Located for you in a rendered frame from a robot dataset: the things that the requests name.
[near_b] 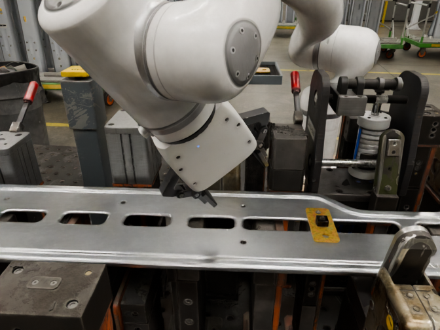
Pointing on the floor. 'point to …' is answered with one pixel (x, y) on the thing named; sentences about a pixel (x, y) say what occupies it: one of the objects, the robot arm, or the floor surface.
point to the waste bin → (10, 69)
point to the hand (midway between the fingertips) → (234, 177)
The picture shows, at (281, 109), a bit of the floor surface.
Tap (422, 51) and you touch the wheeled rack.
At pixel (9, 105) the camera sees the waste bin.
